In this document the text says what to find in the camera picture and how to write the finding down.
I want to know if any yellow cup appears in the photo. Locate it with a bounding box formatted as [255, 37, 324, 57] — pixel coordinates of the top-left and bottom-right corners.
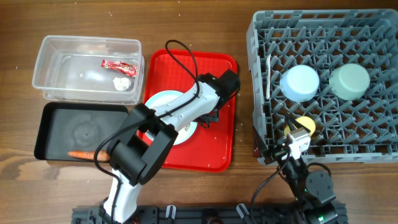
[295, 116, 316, 137]

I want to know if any light blue plate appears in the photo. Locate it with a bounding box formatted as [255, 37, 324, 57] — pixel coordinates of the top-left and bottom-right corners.
[145, 90, 198, 146]

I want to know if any light blue bowl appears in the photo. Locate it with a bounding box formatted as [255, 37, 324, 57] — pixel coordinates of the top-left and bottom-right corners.
[279, 65, 320, 103]

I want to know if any white plastic spoon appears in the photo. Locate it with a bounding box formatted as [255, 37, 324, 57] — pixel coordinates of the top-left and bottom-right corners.
[266, 54, 271, 100]

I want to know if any green bowl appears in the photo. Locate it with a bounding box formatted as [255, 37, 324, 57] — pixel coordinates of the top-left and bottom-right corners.
[329, 63, 370, 101]

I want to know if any red candy wrapper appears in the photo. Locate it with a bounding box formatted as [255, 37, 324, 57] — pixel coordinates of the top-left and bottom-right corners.
[101, 60, 137, 77]

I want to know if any white tissue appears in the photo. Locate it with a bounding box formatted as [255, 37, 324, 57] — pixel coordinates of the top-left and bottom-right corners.
[113, 77, 132, 91]

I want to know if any orange carrot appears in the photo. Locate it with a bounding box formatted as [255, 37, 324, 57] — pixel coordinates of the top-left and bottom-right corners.
[68, 151, 110, 162]

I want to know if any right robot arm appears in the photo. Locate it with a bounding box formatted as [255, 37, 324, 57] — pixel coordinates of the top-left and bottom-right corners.
[250, 115, 338, 223]

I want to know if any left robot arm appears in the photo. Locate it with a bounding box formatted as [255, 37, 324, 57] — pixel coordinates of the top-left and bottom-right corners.
[96, 70, 240, 223]

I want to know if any grey dishwasher rack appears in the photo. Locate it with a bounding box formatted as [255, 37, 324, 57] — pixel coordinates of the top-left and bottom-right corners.
[246, 9, 397, 163]

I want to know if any red serving tray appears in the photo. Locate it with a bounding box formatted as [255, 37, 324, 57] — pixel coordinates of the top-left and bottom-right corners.
[144, 49, 238, 172]

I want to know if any black plastic tray bin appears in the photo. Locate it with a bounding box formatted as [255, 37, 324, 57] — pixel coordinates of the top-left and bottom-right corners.
[34, 102, 128, 161]

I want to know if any clear plastic bin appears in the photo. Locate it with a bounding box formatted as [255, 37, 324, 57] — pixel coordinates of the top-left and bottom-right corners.
[32, 35, 145, 105]

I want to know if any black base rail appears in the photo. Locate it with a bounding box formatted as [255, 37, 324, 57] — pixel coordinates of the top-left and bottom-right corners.
[71, 203, 348, 224]

